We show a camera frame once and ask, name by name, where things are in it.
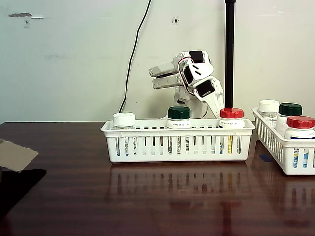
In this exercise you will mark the black pole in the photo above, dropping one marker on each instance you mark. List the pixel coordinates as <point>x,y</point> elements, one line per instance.
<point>230,49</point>

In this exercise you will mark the white-capped bottle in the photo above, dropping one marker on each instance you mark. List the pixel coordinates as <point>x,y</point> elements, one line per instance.
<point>268,106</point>
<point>123,119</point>

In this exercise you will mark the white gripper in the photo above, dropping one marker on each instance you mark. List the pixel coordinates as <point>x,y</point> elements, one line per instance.
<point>213,94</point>

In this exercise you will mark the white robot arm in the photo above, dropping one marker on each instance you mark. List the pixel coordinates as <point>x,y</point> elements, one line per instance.
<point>165,68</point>

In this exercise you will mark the black mat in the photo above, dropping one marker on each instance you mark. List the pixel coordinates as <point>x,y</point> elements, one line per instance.
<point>14,186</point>

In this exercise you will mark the cardboard box with labels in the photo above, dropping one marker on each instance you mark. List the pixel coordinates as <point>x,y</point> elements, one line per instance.
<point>14,155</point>

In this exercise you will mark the red-capped bottle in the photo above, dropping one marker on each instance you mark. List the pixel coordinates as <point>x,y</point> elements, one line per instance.
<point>300,123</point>
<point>231,113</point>

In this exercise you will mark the green-capped bottle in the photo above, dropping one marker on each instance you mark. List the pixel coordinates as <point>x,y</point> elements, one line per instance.
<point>179,112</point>
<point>290,109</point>

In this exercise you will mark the blue tape strip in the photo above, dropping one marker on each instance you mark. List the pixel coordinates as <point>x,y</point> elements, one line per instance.
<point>265,158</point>

